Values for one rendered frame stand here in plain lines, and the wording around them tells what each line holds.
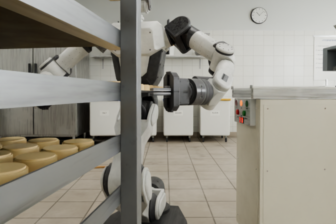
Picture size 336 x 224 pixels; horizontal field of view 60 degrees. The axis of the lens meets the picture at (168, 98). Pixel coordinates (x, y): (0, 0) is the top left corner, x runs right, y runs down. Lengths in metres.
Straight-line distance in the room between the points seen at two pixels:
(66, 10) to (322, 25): 6.39
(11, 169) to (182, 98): 0.64
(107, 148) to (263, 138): 1.15
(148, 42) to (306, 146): 0.94
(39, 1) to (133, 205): 0.36
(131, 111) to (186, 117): 4.59
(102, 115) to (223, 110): 2.10
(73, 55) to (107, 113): 3.70
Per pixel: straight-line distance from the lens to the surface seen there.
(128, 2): 0.53
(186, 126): 5.10
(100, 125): 5.20
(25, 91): 0.28
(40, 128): 5.25
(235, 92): 1.78
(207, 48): 1.28
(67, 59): 1.51
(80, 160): 0.38
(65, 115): 5.08
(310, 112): 1.63
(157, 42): 1.34
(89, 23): 0.40
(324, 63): 2.30
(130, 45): 0.51
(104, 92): 0.44
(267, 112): 1.52
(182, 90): 0.90
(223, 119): 5.17
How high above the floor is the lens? 0.87
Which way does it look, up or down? 1 degrees down
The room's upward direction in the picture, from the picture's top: straight up
